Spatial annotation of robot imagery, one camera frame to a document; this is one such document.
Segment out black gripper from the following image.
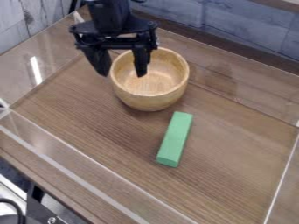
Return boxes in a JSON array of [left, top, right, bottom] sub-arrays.
[[69, 15, 157, 77]]

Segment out green rectangular stick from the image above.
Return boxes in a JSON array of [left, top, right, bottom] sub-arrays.
[[156, 111, 192, 167]]

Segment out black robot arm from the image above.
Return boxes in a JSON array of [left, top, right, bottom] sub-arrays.
[[69, 0, 157, 77]]

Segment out wooden bowl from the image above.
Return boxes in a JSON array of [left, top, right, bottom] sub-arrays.
[[109, 47, 191, 111]]

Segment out clear acrylic corner bracket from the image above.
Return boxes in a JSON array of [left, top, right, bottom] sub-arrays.
[[73, 10, 85, 24]]

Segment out black table frame bracket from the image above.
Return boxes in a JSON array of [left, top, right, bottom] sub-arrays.
[[25, 184, 76, 224]]

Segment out black cable lower left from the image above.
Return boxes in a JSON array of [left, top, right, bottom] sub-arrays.
[[0, 198, 27, 224]]

